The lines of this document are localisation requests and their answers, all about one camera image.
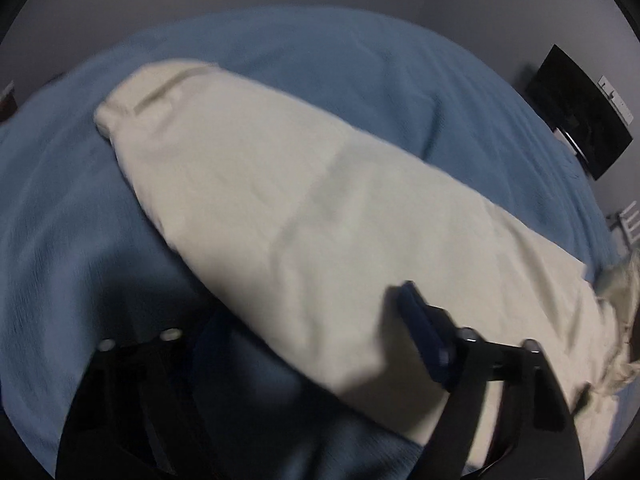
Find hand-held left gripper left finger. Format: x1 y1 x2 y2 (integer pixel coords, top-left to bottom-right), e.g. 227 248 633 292
55 310 241 480

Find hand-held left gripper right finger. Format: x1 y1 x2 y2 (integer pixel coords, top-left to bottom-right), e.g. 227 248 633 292
392 281 586 480

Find cream pants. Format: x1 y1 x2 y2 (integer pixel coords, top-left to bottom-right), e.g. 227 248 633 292
94 59 640 466

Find white chair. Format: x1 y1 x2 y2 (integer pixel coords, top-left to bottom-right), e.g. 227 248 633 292
606 201 640 248

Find blue blanket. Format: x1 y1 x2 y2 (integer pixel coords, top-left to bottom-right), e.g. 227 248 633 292
0 6 621 476

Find black flat screen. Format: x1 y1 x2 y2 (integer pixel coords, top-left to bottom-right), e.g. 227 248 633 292
524 44 635 181

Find white power strip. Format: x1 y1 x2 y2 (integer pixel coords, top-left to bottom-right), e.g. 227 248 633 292
598 76 635 126

